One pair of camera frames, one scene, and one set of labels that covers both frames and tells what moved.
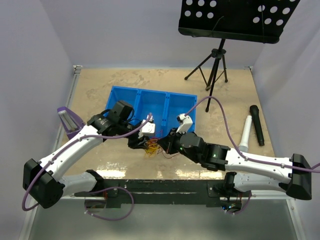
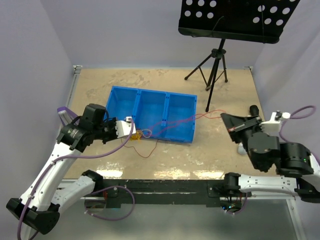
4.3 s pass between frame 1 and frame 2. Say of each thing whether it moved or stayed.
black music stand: stayed
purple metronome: stayed
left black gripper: moved
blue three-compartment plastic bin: stayed
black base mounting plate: stayed
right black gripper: moved
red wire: moved
